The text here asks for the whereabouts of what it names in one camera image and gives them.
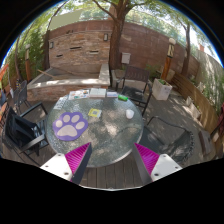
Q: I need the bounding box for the black chair left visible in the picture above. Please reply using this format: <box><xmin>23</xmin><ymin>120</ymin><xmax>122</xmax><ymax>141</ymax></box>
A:
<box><xmin>2</xmin><ymin>102</ymin><xmax>48</xmax><ymax>157</ymax></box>

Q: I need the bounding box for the wooden lamp post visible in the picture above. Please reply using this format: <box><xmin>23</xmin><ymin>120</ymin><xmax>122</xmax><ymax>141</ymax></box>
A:
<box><xmin>161</xmin><ymin>38</ymin><xmax>176</xmax><ymax>80</ymax></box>

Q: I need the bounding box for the white open book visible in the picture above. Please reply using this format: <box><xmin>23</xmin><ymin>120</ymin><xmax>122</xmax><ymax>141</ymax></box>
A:
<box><xmin>90</xmin><ymin>88</ymin><xmax>106</xmax><ymax>97</ymax></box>

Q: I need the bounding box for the purple paw print mousepad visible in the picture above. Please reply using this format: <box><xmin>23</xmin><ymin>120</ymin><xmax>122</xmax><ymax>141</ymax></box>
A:
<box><xmin>52</xmin><ymin>112</ymin><xmax>88</xmax><ymax>141</ymax></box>

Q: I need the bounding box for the round glass patio table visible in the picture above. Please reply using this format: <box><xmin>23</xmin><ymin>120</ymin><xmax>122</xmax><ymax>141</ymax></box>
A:
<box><xmin>46</xmin><ymin>97</ymin><xmax>143</xmax><ymax>168</ymax></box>

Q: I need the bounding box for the black mesh chair right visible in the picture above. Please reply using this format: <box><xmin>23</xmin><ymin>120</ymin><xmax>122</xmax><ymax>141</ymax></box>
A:
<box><xmin>140</xmin><ymin>116</ymin><xmax>195</xmax><ymax>165</ymax></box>

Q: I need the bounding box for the black metal chair far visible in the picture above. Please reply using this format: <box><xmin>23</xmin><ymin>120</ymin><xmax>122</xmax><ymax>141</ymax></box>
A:
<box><xmin>116</xmin><ymin>66</ymin><xmax>152</xmax><ymax>113</ymax></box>

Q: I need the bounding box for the grey wall utility box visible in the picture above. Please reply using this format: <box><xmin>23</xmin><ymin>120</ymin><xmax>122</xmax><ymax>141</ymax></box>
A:
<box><xmin>121</xmin><ymin>52</ymin><xmax>131</xmax><ymax>64</ymax></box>

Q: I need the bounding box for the white square planter box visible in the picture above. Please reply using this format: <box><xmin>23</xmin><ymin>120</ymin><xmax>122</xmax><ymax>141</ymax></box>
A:
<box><xmin>152</xmin><ymin>79</ymin><xmax>172</xmax><ymax>100</ymax></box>

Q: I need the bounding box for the grey patterned booklet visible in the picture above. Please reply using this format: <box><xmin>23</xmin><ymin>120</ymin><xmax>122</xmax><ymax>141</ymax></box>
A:
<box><xmin>54</xmin><ymin>96</ymin><xmax>68</xmax><ymax>110</ymax></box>

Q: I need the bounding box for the tree trunk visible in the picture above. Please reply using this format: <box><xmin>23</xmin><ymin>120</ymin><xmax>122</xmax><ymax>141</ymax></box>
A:
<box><xmin>109</xmin><ymin>0</ymin><xmax>129</xmax><ymax>70</ymax></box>

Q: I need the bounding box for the small white card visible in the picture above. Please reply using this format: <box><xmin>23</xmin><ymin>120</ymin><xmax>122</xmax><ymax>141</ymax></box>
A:
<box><xmin>107</xmin><ymin>92</ymin><xmax>118</xmax><ymax>98</ymax></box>

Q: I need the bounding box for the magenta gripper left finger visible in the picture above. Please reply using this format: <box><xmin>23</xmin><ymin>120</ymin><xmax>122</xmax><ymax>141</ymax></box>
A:
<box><xmin>41</xmin><ymin>143</ymin><xmax>92</xmax><ymax>185</ymax></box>

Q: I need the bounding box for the colourful magazine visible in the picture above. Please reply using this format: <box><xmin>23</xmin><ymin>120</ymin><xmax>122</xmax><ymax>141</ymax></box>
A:
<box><xmin>68</xmin><ymin>90</ymin><xmax>89</xmax><ymax>100</ymax></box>

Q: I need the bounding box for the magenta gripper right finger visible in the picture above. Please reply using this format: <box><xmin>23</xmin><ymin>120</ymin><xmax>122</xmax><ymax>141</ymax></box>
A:
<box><xmin>132</xmin><ymin>143</ymin><xmax>182</xmax><ymax>185</ymax></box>

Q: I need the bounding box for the green rectangular box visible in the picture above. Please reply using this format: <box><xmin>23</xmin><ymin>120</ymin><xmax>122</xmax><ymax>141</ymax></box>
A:
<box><xmin>118</xmin><ymin>95</ymin><xmax>128</xmax><ymax>101</ymax></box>

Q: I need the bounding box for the stone raised fountain basin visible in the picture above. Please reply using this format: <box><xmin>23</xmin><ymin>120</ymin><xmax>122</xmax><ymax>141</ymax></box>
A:
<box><xmin>27</xmin><ymin>64</ymin><xmax>110</xmax><ymax>101</ymax></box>

